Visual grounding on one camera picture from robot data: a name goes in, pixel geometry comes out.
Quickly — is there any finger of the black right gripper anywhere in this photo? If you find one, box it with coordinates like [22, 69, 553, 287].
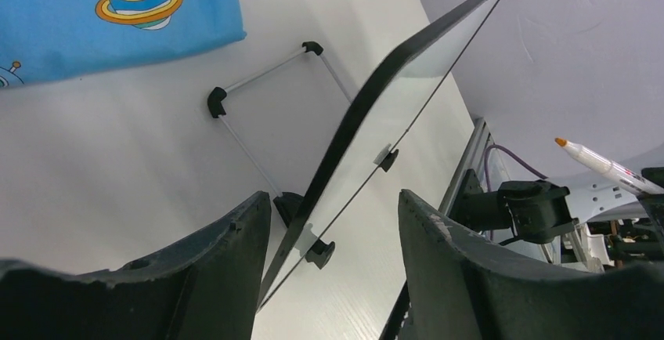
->
[638, 167, 663, 240]

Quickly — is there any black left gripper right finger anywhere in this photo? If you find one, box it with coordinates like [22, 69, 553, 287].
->
[398, 190, 663, 339]

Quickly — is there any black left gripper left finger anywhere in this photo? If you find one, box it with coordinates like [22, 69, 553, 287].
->
[1, 191, 271, 339]

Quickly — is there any white marker pen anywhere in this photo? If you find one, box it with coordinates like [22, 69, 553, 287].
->
[554, 138, 663, 196]

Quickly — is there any black framed whiteboard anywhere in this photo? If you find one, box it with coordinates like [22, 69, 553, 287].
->
[258, 0, 500, 306]

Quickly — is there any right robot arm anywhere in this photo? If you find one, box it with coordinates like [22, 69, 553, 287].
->
[448, 138, 663, 246]

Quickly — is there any blue patterned cloth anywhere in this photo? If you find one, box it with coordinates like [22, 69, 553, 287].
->
[1, 0, 246, 89]

